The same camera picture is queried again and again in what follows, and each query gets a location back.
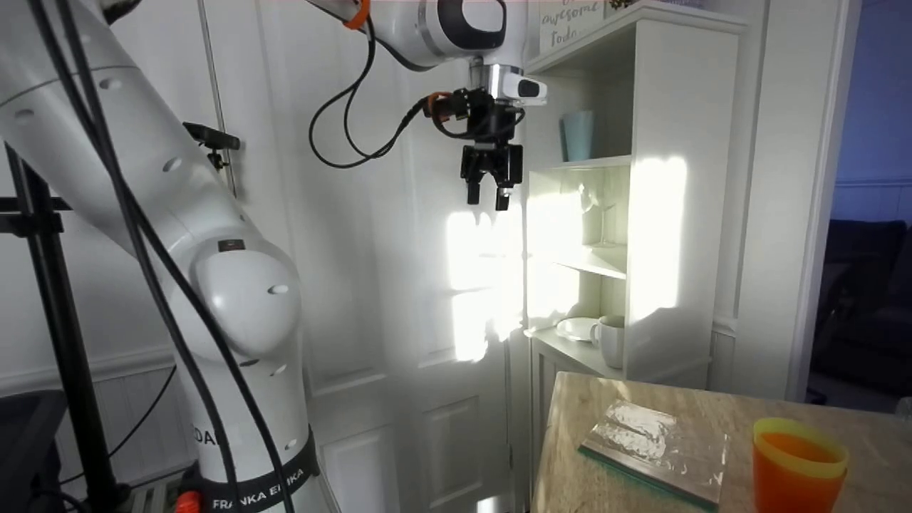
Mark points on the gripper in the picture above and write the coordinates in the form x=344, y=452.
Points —
x=491, y=132

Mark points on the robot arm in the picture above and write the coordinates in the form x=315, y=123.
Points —
x=214, y=235

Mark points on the blue cup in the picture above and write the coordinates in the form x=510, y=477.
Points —
x=578, y=135

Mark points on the wine glass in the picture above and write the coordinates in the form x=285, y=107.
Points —
x=605, y=214

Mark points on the white plate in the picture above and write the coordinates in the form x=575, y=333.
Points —
x=576, y=329

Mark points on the white panelled door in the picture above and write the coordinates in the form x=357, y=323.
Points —
x=413, y=356

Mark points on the lettered sign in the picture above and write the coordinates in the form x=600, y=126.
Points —
x=570, y=25

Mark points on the white shelf cabinet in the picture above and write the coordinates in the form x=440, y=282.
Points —
x=677, y=214

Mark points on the white mug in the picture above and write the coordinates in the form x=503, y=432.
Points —
x=611, y=343

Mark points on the clear plastic bag on board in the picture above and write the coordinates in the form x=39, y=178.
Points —
x=655, y=445

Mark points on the dark sofa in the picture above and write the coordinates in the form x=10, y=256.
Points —
x=866, y=306

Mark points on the stack of orange plastic cups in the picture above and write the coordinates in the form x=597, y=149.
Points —
x=794, y=477

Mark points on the red button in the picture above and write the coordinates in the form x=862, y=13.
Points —
x=187, y=502

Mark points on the stand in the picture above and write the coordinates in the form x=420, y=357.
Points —
x=57, y=320

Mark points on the black case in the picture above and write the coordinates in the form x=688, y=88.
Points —
x=28, y=449

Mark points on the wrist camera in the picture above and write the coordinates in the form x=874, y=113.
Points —
x=450, y=105

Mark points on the camera on mount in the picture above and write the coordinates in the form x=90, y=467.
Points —
x=211, y=135

